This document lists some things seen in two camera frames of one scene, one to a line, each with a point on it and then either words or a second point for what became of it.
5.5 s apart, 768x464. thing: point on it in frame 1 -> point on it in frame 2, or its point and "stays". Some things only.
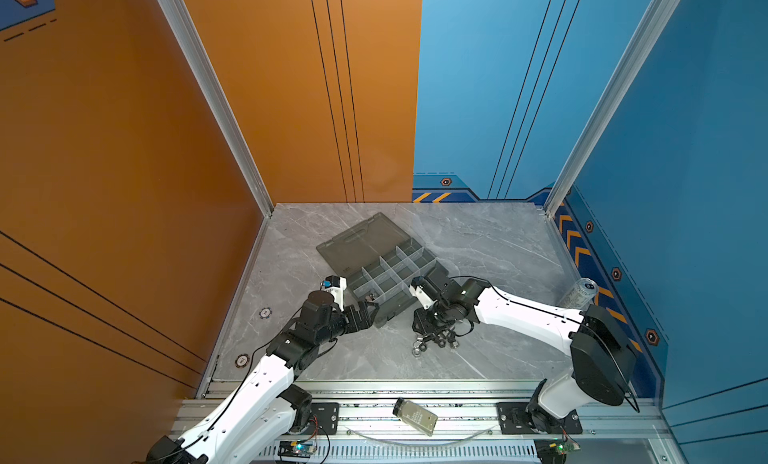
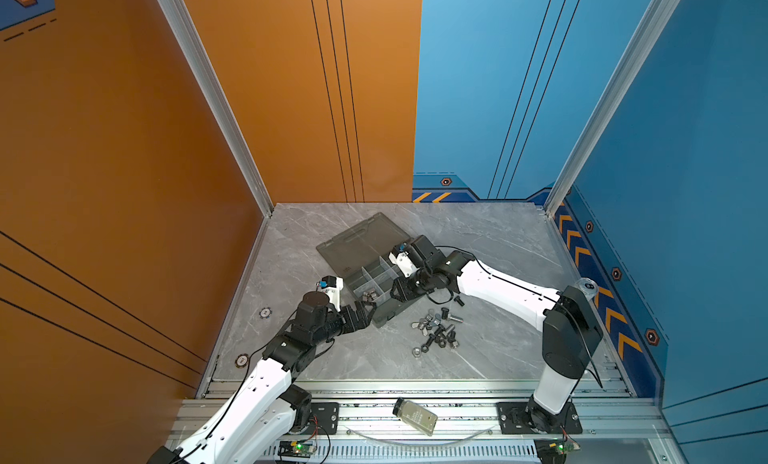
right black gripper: (421, 324) -> (401, 290)
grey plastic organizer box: (381, 263) stays
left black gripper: (365, 321) stays
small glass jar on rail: (416, 415) stays
